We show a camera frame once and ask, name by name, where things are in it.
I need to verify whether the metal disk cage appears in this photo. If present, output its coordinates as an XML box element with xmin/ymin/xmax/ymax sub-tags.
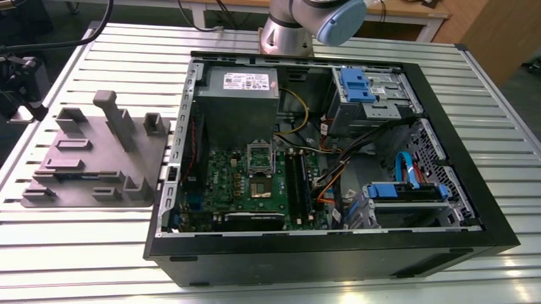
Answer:
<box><xmin>361</xmin><ymin>182</ymin><xmax>484</xmax><ymax>231</ymax></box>

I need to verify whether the black graphics card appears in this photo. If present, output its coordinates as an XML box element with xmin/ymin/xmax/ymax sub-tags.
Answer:
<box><xmin>210</xmin><ymin>210</ymin><xmax>288</xmax><ymax>232</ymax></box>

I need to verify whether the black RAM slot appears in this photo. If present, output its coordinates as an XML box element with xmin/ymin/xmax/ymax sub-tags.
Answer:
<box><xmin>289</xmin><ymin>149</ymin><xmax>302</xmax><ymax>224</ymax></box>
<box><xmin>294</xmin><ymin>149</ymin><xmax>308</xmax><ymax>222</ymax></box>
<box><xmin>284</xmin><ymin>149</ymin><xmax>297</xmax><ymax>224</ymax></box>

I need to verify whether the metal socket cover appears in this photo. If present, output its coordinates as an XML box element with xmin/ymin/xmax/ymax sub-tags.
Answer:
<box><xmin>246</xmin><ymin>139</ymin><xmax>280</xmax><ymax>177</ymax></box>

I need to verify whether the yellow wire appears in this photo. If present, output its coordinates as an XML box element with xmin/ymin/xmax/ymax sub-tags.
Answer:
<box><xmin>273</xmin><ymin>87</ymin><xmax>312</xmax><ymax>137</ymax></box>

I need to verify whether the wooden desk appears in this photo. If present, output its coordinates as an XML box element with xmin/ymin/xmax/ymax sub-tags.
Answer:
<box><xmin>177</xmin><ymin>0</ymin><xmax>453</xmax><ymax>44</ymax></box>

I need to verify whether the blue board connector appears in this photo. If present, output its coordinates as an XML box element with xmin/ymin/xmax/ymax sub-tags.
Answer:
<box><xmin>188</xmin><ymin>193</ymin><xmax>205</xmax><ymax>212</ymax></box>

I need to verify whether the wooden cabinet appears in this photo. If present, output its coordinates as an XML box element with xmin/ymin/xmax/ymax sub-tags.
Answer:
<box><xmin>435</xmin><ymin>0</ymin><xmax>541</xmax><ymax>87</ymax></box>

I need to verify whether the blue flat wire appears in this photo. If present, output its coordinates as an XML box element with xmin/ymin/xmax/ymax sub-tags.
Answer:
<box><xmin>342</xmin><ymin>189</ymin><xmax>365</xmax><ymax>229</ymax></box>
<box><xmin>395</xmin><ymin>151</ymin><xmax>425</xmax><ymax>191</ymax></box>

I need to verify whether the white grey wire bundle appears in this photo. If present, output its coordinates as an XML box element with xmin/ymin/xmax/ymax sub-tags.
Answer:
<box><xmin>277</xmin><ymin>134</ymin><xmax>340</xmax><ymax>153</ymax></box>

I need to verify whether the grey parts rack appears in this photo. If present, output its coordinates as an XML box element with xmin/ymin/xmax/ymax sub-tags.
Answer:
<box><xmin>21</xmin><ymin>90</ymin><xmax>178</xmax><ymax>209</ymax></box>

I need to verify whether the hard disk in blue carrier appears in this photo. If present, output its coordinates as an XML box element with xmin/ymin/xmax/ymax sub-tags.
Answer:
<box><xmin>365</xmin><ymin>182</ymin><xmax>451</xmax><ymax>204</ymax></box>

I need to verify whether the black camera cable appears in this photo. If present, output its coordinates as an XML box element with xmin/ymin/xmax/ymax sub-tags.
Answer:
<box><xmin>0</xmin><ymin>0</ymin><xmax>117</xmax><ymax>53</ymax></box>

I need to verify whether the metal drive cage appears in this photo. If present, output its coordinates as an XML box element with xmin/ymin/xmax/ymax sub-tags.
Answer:
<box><xmin>329</xmin><ymin>65</ymin><xmax>425</xmax><ymax>137</ymax></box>

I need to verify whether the grey power supply unit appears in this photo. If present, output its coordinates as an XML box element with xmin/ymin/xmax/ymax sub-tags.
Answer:
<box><xmin>196</xmin><ymin>65</ymin><xmax>281</xmax><ymax>149</ymax></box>

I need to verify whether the black PC case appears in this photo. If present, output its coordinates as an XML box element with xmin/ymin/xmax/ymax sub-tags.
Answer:
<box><xmin>142</xmin><ymin>50</ymin><xmax>521</xmax><ymax>288</ymax></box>

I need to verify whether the orange red wire bundle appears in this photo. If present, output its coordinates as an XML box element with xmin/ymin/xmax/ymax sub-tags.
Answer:
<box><xmin>316</xmin><ymin>172</ymin><xmax>345</xmax><ymax>204</ymax></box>
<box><xmin>317</xmin><ymin>137</ymin><xmax>342</xmax><ymax>155</ymax></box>

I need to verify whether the green motherboard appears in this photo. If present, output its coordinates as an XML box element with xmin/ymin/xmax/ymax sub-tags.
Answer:
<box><xmin>180</xmin><ymin>147</ymin><xmax>332</xmax><ymax>232</ymax></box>

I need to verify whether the blue plastic drive latch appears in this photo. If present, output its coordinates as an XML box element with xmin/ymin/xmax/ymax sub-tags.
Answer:
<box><xmin>341</xmin><ymin>68</ymin><xmax>379</xmax><ymax>104</ymax></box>

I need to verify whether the black cable bundle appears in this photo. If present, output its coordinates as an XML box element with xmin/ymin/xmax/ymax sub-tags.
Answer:
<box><xmin>314</xmin><ymin>116</ymin><xmax>421</xmax><ymax>188</ymax></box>

